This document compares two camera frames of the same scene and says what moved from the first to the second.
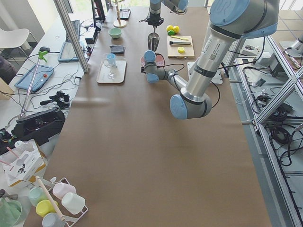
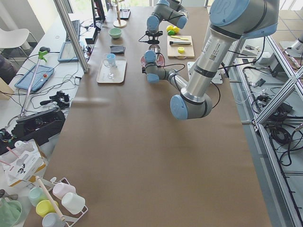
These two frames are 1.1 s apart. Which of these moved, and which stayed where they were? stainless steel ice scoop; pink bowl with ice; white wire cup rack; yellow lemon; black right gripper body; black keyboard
Moved: stainless steel ice scoop; black right gripper body
Stayed: white wire cup rack; black keyboard; pink bowl with ice; yellow lemon
